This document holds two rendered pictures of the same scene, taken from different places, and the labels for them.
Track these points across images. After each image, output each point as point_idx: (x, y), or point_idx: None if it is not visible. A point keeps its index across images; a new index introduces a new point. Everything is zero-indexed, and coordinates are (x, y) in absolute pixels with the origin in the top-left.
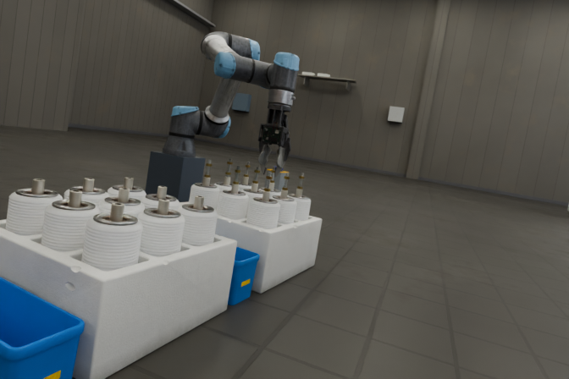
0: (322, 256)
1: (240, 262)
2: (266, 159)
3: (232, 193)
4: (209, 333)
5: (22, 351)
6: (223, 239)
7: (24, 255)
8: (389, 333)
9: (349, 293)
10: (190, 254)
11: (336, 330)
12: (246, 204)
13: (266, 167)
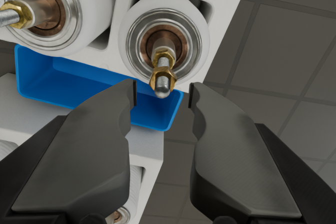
0: None
1: (167, 130)
2: (124, 135)
3: (53, 48)
4: (165, 144)
5: None
6: (147, 168)
7: None
8: (329, 80)
9: None
10: (141, 212)
11: (270, 98)
12: (101, 10)
13: (136, 96)
